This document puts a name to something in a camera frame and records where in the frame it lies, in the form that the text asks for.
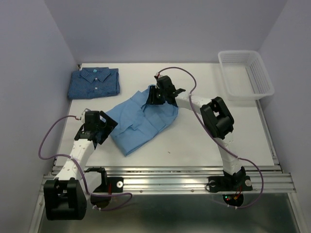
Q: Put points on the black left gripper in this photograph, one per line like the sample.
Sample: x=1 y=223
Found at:
x=109 y=125

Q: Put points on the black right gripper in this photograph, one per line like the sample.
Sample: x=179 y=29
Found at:
x=151 y=99

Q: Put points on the light blue long sleeve shirt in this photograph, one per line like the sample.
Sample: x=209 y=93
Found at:
x=138 y=122

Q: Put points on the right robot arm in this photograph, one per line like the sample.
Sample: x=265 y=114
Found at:
x=215 y=118

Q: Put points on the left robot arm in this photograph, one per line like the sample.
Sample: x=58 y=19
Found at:
x=66 y=195

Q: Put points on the blue plaid folded shirt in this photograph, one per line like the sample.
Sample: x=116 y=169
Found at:
x=94 y=82

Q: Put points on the white plastic mesh basket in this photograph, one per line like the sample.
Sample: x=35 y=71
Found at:
x=244 y=75

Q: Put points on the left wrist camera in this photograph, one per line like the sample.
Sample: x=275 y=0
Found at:
x=81 y=117

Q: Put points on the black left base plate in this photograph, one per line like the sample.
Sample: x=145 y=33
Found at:
x=115 y=185

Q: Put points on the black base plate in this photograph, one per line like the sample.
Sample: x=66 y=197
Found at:
x=226 y=184
x=115 y=185

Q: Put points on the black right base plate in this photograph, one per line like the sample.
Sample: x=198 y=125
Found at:
x=226 y=184

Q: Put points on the aluminium mounting rail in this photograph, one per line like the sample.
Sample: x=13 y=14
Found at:
x=192 y=180

